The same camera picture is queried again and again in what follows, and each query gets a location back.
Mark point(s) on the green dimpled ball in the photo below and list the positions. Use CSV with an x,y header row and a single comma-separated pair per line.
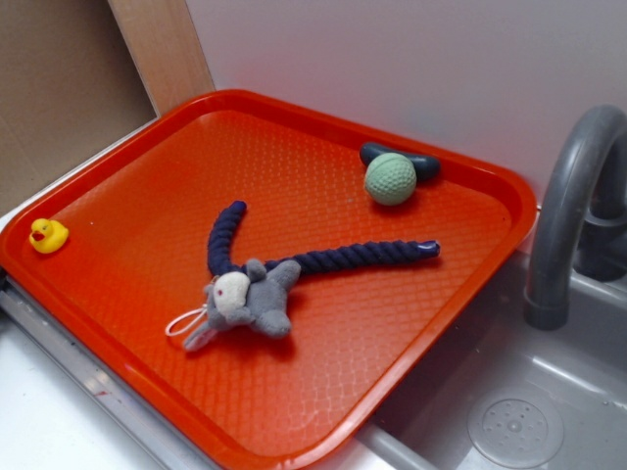
x,y
390,179

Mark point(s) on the orange plastic tray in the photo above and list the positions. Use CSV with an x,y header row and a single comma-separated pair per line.
x,y
136,258

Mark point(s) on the dark grey sausage-shaped toy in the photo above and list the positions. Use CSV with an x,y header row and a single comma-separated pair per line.
x,y
426,167

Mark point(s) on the grey plastic sink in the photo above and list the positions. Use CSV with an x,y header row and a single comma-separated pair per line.
x,y
496,393

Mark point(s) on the light wooden board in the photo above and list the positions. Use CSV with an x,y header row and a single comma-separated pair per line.
x,y
165,48

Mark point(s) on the yellow rubber duck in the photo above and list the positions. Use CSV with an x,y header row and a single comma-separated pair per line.
x,y
47,236

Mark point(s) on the grey plastic faucet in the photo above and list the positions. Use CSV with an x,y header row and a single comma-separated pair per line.
x,y
582,222

